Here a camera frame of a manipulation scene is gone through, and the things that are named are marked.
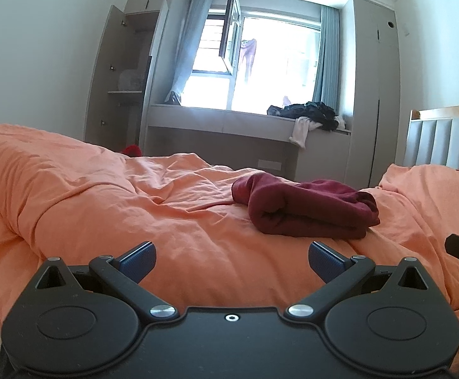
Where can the grey window bench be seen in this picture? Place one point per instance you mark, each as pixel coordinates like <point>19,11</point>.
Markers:
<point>213,120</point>

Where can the red object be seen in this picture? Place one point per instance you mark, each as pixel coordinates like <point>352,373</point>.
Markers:
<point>131,150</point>

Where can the purple hanging garment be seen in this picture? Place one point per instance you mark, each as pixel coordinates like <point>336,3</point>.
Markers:
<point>250,55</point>

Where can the white wall socket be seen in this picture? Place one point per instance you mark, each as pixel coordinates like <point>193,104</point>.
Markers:
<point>270,164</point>

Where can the open grey wardrobe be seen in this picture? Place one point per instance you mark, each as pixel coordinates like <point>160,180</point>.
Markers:
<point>99,87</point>

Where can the open window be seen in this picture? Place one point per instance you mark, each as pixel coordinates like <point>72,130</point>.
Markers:
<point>277,67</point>

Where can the blue curtain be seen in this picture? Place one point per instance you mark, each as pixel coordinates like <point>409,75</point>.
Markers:
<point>190,47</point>
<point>328,59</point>

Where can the maroon long-sleeve shirt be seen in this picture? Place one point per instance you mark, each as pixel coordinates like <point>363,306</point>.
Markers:
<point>312,209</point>

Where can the white garment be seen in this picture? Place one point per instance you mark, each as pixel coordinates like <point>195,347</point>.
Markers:
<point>300,132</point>

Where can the orange duvet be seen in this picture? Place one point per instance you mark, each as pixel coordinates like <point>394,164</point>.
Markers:
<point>134,205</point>

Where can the grey padded headboard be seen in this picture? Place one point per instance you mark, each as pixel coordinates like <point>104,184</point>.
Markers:
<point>442,142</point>

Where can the tall closed grey wardrobe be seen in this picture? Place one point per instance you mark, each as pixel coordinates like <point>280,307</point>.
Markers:
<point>371,106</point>

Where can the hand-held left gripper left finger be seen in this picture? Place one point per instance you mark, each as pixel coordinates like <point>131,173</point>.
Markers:
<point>138,260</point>

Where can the pile of dark clothes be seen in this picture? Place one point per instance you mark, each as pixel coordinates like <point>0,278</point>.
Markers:
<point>312,111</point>

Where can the dark small bag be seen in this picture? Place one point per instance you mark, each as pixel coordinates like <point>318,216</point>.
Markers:
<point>173,98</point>

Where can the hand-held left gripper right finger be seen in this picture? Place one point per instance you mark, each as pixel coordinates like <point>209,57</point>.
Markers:
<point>324,261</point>

